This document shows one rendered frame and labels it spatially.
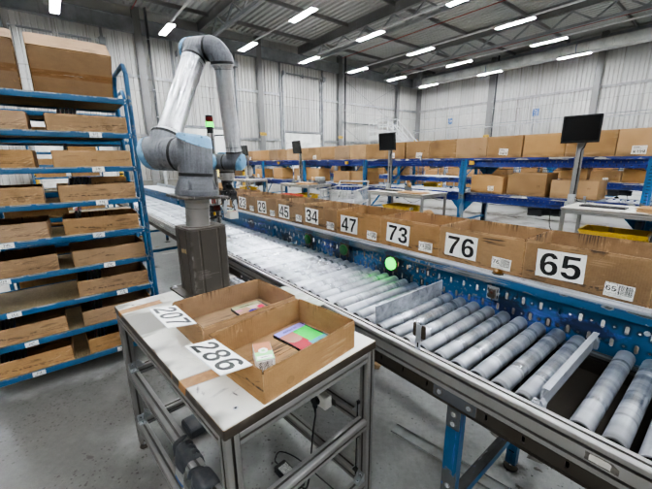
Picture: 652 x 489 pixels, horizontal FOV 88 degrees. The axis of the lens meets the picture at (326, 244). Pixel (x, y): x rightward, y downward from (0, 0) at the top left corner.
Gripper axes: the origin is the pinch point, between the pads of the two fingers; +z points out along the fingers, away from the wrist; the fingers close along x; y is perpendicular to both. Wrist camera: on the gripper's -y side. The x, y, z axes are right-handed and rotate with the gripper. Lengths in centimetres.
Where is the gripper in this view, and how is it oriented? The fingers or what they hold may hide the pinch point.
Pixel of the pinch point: (230, 212)
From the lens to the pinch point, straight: 222.6
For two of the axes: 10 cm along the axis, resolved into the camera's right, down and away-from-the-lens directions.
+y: -6.1, -1.9, 7.7
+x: -7.9, 1.5, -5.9
